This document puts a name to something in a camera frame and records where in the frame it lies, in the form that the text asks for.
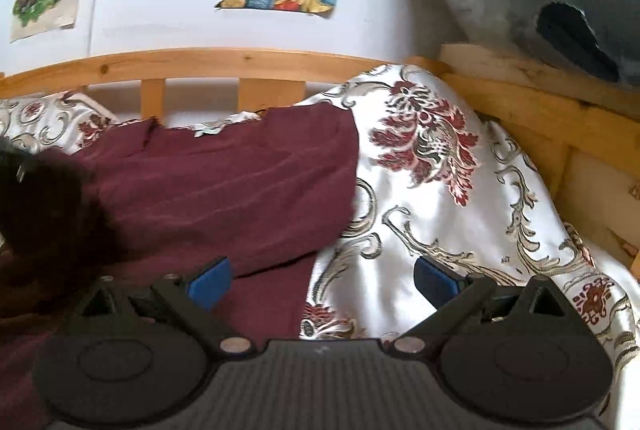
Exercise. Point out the maroon long-sleeve shirt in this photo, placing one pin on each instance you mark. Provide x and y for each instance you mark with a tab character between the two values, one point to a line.
266	193

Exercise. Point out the white floral satin bedspread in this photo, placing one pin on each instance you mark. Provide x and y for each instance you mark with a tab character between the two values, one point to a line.
432	180

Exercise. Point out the wooden bed frame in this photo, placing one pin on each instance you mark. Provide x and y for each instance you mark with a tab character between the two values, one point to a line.
582	133

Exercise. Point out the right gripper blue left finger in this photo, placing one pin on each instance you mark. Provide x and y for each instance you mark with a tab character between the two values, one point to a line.
190	299

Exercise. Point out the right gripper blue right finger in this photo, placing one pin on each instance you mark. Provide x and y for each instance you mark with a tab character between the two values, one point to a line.
456	299

